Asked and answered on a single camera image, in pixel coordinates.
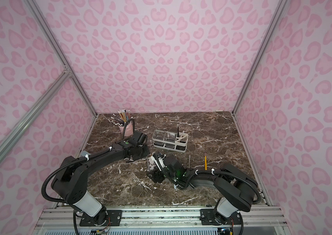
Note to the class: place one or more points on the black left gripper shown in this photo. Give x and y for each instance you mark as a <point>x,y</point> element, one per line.
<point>142,150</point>

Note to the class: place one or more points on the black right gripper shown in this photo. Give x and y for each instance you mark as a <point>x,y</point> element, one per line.
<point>158,168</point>

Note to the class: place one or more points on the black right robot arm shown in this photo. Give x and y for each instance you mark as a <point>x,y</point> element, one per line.
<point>239,191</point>

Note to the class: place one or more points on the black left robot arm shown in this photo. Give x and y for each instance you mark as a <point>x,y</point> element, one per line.
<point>68,183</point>

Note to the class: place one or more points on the cream toothbrush holder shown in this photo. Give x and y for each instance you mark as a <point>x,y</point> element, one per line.
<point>168,141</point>

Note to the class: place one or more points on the yellow toothbrush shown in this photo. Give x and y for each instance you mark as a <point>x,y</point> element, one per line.
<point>205,163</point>

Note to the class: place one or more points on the pink metal pencil bucket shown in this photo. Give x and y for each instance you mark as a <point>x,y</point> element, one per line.
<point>128,131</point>

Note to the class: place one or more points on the bundle of coloured pencils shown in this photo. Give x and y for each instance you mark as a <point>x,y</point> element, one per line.
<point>121,117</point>

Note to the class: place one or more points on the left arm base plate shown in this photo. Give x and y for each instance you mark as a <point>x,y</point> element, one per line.
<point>103,218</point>

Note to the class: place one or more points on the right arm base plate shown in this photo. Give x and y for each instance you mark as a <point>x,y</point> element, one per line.
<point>210,216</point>

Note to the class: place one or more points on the aluminium front rail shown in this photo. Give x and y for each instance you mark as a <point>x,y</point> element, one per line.
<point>179,216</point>

